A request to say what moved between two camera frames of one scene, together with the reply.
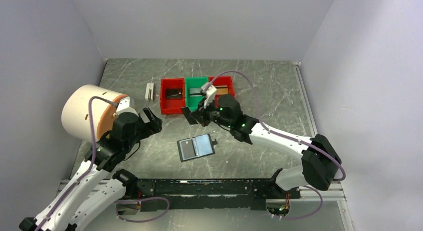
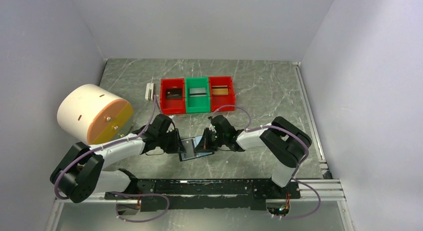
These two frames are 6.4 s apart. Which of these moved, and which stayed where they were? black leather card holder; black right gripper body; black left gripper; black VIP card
Moved: black left gripper; black right gripper body
Stayed: black VIP card; black leather card holder
